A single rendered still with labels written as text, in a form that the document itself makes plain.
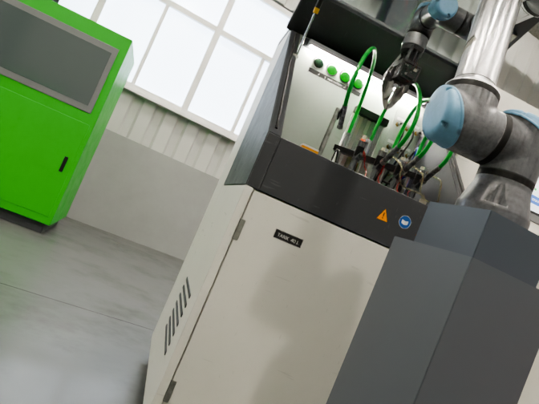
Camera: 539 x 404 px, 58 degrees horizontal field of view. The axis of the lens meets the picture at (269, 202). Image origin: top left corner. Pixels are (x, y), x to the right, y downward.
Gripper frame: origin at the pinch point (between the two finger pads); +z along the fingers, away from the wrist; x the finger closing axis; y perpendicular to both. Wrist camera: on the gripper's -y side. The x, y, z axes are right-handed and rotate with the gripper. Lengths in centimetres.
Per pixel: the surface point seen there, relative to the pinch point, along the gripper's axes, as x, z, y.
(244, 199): -34, 47, 19
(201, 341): -29, 87, 19
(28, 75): -179, 19, -234
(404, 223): 12.3, 35.0, 18.8
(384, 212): 5.3, 34.7, 18.9
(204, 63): -74, -86, -392
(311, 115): -14.5, 4.7, -35.3
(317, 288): -5, 62, 19
